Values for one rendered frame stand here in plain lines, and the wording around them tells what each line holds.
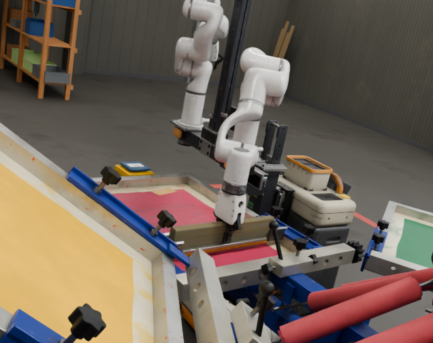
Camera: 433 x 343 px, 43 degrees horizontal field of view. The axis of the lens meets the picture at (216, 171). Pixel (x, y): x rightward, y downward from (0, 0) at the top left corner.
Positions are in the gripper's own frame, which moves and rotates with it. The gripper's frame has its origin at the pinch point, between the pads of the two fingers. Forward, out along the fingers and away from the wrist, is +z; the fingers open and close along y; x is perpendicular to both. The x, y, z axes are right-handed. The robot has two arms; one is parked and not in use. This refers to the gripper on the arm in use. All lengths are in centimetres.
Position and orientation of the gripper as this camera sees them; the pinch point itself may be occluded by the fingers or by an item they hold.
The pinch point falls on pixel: (223, 234)
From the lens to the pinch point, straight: 178.4
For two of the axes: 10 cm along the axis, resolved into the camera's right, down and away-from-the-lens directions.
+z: -1.9, 9.4, 2.9
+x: -7.8, 0.4, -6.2
